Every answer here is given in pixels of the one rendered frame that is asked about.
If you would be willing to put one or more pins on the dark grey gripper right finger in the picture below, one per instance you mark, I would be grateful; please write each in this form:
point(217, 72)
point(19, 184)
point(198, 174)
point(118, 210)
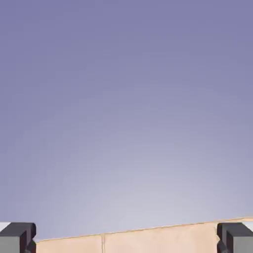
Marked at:
point(235, 236)

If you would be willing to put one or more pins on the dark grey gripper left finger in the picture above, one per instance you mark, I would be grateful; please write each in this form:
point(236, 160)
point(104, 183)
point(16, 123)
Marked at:
point(15, 235)

